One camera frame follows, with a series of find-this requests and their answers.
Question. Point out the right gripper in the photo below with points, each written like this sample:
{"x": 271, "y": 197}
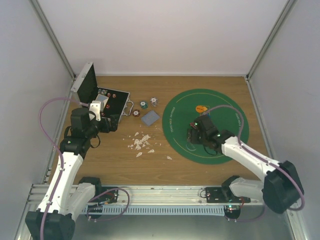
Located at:
{"x": 191, "y": 136}

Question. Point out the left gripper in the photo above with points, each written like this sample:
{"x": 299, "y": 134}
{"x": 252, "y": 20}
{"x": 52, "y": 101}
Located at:
{"x": 113, "y": 126}

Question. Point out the clear round button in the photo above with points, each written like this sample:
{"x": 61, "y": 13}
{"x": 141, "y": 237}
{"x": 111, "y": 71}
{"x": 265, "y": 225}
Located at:
{"x": 190, "y": 146}

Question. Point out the orange big blind button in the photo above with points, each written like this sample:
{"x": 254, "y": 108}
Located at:
{"x": 201, "y": 109}

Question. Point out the blue ten chip stack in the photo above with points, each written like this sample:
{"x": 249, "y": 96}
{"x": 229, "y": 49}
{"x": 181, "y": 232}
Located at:
{"x": 154, "y": 101}

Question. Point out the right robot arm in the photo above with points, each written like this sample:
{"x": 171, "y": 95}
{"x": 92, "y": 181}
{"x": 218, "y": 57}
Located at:
{"x": 278, "y": 185}

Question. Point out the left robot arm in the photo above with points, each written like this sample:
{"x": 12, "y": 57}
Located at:
{"x": 65, "y": 170}

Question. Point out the card pack in case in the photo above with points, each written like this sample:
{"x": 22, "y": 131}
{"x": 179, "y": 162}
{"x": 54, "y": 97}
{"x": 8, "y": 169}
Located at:
{"x": 102, "y": 98}

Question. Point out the red hundred chip stack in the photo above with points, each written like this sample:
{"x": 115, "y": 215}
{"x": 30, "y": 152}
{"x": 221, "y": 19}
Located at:
{"x": 136, "y": 113}

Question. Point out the green fifty chip stack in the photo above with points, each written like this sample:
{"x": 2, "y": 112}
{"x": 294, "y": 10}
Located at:
{"x": 144, "y": 104}

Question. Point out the aluminium poker case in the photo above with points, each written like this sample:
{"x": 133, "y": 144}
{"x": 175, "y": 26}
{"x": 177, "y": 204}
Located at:
{"x": 85, "y": 88}

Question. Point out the round green poker mat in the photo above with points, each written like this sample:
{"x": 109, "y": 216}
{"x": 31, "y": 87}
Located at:
{"x": 180, "y": 112}

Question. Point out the white debris pile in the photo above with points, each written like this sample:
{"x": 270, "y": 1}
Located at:
{"x": 147, "y": 146}

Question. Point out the blue playing card deck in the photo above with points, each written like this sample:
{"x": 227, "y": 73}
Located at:
{"x": 150, "y": 118}

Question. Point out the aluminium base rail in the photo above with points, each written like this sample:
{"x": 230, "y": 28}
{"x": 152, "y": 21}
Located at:
{"x": 149, "y": 200}

